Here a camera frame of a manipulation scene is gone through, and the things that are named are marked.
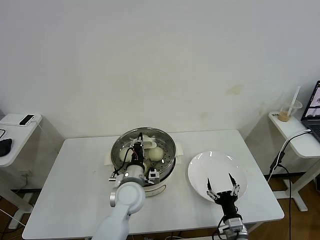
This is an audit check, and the white side table with phone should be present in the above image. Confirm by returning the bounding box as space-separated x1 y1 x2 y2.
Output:
0 112 65 230

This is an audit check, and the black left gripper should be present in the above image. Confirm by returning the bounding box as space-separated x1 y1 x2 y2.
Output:
131 133 146 166

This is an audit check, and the iced coffee cup with straw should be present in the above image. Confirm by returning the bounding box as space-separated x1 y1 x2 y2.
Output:
287 86 301 118

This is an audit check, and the clear plastic drink cup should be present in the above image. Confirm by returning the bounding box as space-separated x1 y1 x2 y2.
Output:
279 99 303 123

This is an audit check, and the black cloth pouch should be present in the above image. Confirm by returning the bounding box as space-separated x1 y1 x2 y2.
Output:
0 138 13 158

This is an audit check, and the laptop charger cable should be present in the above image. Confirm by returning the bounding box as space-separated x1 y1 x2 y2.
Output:
269 128 312 174

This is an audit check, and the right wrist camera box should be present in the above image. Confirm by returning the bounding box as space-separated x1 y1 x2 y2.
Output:
217 217 244 230

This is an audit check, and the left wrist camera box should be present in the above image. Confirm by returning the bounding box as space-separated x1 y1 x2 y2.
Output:
148 168 161 185

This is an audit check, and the black laptop beside cup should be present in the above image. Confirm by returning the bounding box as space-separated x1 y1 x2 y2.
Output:
301 80 320 141

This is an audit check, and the white side table with cup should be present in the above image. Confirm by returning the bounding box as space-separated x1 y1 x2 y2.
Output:
268 110 320 212

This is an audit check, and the large white table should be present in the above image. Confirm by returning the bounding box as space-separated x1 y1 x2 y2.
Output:
21 128 285 240

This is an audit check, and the cream electric cooker base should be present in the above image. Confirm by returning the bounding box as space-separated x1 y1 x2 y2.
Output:
103 142 185 198

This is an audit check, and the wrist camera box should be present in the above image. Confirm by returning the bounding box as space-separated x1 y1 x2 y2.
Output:
217 217 244 230
148 168 161 185

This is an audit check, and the stainless steel steamer pot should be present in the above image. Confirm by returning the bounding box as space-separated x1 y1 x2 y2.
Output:
111 127 177 181

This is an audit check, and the black power cable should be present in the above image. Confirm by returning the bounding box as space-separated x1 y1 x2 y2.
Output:
278 163 294 240

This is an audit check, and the flat white box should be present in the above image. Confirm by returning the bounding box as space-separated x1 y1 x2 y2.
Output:
0 114 38 126

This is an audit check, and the white round plate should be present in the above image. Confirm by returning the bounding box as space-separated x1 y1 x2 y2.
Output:
187 150 248 204

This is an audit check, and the black screen smartphone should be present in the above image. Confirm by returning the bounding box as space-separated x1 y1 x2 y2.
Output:
19 114 35 127

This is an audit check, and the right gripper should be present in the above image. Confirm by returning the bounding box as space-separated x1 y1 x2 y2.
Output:
206 173 241 217

